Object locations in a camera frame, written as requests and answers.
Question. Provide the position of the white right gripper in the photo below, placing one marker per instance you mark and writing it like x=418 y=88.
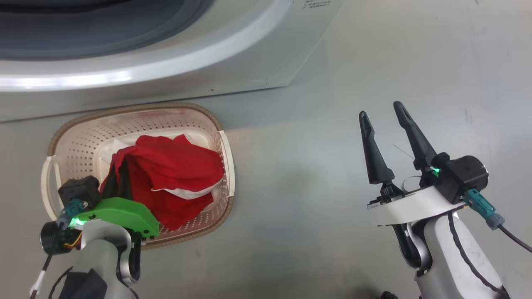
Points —
x=415 y=205

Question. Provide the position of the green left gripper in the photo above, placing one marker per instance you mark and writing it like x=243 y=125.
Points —
x=120 y=214

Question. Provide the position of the red garment white trim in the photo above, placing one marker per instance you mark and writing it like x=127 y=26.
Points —
x=174 y=174

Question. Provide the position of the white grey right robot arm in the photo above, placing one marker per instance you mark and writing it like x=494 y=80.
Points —
x=444 y=257

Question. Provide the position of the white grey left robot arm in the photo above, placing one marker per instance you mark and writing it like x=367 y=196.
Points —
x=104 y=253

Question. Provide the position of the cream perforated laundry basket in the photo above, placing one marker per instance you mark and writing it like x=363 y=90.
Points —
x=83 y=137

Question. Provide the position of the grey rubber door gasket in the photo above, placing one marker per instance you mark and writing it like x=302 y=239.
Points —
x=104 y=29

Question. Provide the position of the white washing machine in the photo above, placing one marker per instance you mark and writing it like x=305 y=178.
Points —
x=249 y=54

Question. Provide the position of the small printed text label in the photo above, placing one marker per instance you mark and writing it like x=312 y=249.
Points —
x=318 y=3

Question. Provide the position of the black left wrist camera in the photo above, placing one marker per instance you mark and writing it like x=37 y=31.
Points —
x=81 y=189

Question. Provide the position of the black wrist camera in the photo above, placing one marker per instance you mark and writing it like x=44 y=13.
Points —
x=449 y=178
x=81 y=189

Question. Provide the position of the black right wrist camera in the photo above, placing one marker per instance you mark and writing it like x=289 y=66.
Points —
x=449 y=178

